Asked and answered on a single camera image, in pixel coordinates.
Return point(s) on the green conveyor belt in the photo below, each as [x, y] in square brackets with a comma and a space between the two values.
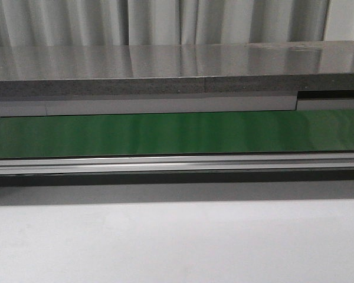
[177, 133]

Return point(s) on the white pleated curtain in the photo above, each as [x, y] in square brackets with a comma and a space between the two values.
[85, 23]

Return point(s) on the grey conveyor back rail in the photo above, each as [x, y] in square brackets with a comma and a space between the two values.
[177, 103]

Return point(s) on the aluminium conveyor front rail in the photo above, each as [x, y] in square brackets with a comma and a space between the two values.
[190, 163]

